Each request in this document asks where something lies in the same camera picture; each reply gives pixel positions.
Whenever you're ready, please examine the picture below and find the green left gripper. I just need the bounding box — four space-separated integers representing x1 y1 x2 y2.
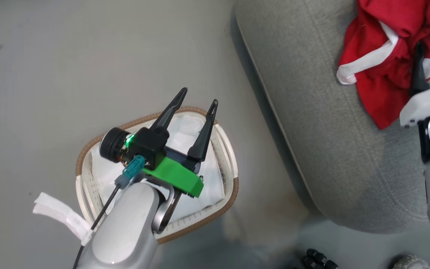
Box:
99 87 219 198

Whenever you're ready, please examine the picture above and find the grey fabric sofa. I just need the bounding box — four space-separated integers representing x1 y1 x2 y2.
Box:
235 0 430 235

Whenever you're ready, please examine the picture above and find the white basket liner cloth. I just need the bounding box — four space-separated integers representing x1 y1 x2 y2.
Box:
88 114 227 225

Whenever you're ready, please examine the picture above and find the white strap on arm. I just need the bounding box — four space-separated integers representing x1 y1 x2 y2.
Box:
33 192 94 246

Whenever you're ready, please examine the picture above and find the white laundry basket brown rim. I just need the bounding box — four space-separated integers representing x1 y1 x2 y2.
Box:
75 106 239 245

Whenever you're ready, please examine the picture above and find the black cable teal connector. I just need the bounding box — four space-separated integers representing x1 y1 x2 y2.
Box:
72 156 147 269

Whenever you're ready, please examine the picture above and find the red and white garment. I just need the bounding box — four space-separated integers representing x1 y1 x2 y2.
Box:
336 0 430 130

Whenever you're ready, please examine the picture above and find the grey speckled round base part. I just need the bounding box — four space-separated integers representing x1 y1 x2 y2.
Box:
392 254 430 269

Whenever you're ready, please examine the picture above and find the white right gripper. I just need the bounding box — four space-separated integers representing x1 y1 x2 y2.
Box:
400 41 430 128

